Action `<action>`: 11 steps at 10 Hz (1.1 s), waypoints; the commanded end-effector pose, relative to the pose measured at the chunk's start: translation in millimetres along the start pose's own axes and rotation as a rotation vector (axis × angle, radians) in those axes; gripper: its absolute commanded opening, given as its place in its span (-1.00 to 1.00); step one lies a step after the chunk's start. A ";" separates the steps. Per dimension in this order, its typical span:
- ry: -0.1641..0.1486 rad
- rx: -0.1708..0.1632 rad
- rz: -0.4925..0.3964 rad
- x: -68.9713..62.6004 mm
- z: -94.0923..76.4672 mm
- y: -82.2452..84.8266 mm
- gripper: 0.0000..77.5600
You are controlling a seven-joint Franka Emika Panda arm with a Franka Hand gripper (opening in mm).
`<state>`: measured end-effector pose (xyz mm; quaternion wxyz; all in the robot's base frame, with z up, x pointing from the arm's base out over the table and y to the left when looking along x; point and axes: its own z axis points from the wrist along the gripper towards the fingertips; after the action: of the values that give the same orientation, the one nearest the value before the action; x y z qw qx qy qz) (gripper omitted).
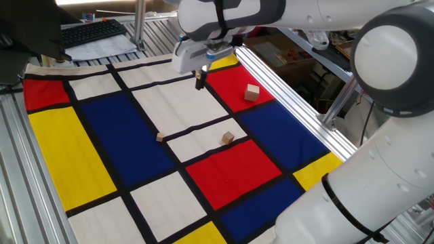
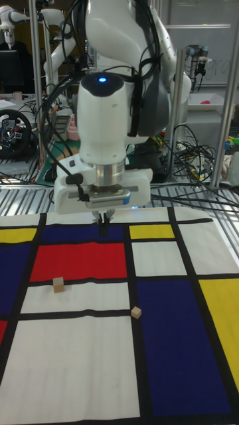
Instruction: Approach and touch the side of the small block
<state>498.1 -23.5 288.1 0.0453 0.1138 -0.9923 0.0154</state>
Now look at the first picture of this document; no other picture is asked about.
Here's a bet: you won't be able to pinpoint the brown cardboard box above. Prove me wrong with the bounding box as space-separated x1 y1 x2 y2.
243 32 316 77

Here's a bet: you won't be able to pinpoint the large wooden block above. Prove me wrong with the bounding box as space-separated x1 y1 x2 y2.
243 83 260 102

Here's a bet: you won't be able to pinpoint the clear plastic bag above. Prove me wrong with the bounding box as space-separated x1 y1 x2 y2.
303 29 329 51

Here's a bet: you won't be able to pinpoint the white paper sheets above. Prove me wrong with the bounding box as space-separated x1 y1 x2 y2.
64 33 138 62

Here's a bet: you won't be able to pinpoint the thin black hanging cable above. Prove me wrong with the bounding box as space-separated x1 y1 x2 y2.
359 100 376 146

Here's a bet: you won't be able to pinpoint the aluminium table edge rail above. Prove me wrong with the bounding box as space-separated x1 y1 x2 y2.
235 45 359 162

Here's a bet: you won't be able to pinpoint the black monitor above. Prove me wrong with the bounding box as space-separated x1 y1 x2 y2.
0 0 82 85

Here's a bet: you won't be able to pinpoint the Mondrian pattern cloth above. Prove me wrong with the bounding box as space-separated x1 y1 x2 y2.
22 54 344 244

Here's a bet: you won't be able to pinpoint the slanted aluminium post with bracket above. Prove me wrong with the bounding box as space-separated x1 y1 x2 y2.
320 76 359 131

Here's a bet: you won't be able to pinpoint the black keyboard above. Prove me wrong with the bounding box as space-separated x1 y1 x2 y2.
60 18 129 49

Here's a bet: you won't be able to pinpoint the upright aluminium post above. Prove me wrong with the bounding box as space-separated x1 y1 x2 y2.
133 0 147 52

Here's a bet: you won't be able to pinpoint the silver blue wrist camera module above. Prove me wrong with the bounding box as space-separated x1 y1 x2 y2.
205 45 235 62

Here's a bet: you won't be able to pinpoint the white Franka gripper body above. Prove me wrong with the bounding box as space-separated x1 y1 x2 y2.
171 36 235 75

